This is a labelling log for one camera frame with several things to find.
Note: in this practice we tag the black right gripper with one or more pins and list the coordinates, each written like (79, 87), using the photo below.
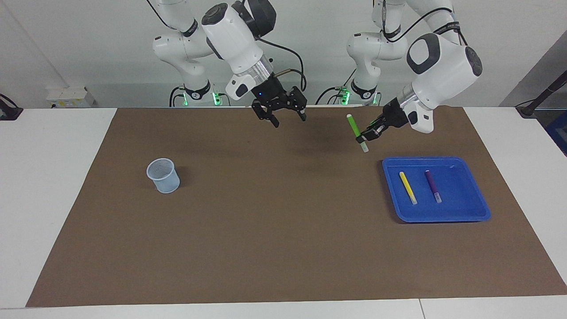
(270, 95)

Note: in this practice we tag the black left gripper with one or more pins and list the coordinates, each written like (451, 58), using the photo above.
(395, 116)

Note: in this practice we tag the green marker pen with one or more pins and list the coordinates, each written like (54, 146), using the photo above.
(353, 126)

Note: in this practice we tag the yellow marker pen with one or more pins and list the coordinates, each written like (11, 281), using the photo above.
(407, 186)

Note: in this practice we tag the purple marker pen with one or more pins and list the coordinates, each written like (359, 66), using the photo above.
(433, 186)

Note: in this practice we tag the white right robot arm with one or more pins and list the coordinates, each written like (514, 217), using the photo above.
(234, 40)

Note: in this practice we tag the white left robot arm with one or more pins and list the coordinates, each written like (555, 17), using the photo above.
(443, 66)

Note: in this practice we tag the blue plastic tray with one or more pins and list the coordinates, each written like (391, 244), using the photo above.
(460, 204)

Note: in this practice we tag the brown table mat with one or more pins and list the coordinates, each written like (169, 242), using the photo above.
(283, 230)

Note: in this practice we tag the translucent light blue cup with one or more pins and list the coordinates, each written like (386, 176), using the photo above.
(165, 177)

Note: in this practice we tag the black stand pole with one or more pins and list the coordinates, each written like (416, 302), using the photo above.
(542, 95)

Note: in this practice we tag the blue crate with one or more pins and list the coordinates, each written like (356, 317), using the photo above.
(559, 133)

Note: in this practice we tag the white box yellow label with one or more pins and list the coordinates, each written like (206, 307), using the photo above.
(66, 95)

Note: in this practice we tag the black table clamp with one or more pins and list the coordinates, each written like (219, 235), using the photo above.
(9, 113)

